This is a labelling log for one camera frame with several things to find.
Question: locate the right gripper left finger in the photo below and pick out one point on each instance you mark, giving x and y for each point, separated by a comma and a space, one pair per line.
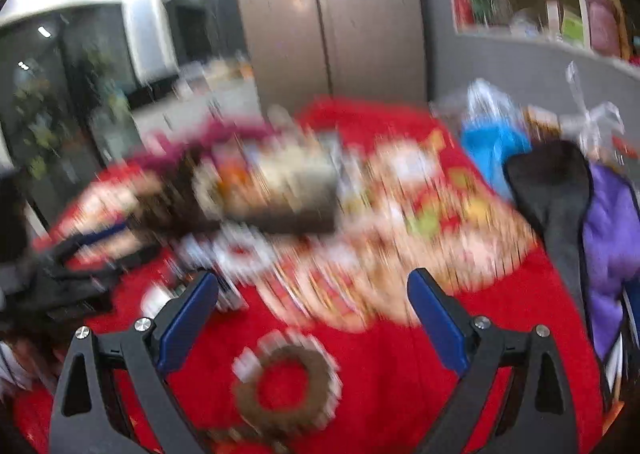
87, 414

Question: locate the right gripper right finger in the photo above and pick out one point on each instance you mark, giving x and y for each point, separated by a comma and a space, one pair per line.
536, 413

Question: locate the brown crochet scrunchie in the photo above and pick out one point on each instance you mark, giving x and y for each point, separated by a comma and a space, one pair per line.
288, 384

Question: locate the pink bunny plush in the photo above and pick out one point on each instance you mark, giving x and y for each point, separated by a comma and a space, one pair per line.
168, 152

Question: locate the black tray box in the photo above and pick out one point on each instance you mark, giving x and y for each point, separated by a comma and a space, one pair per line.
283, 184

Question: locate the blue plastic bag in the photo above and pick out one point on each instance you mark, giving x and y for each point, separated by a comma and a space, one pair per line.
489, 144

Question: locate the red teddy bear blanket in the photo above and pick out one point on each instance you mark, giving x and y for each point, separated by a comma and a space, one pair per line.
393, 383

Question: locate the clear plastic bag of food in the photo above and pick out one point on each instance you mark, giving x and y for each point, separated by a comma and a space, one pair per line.
591, 128

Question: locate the pink bottle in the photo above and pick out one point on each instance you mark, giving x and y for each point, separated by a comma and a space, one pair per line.
603, 26

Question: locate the silver double door refrigerator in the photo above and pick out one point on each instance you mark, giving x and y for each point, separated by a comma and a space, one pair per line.
367, 49

